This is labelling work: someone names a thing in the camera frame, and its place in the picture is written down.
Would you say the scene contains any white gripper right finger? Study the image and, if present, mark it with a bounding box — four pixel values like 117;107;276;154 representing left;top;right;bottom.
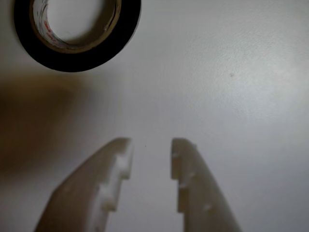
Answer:
170;137;242;232

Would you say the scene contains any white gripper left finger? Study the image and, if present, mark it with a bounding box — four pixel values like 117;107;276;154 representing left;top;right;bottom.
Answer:
33;137;134;232

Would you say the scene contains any black tape roll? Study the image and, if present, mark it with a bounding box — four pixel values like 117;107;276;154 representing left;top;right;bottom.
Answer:
14;0;142;73

